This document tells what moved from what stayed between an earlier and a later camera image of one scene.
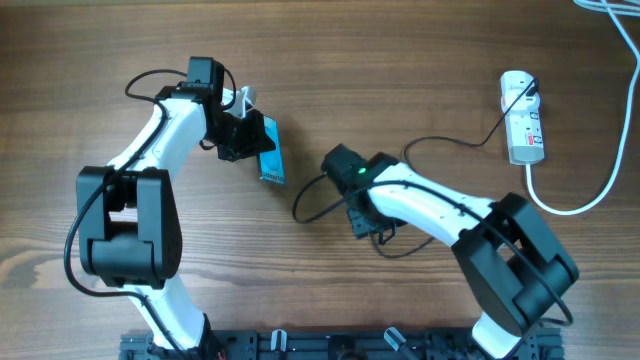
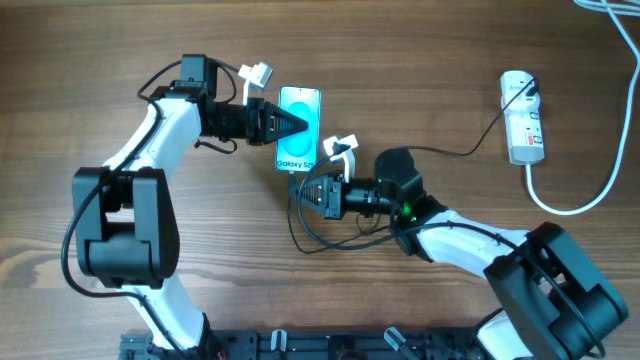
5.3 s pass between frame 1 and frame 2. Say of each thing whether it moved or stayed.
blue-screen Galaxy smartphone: moved
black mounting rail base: stayed
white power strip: stayed
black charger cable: moved
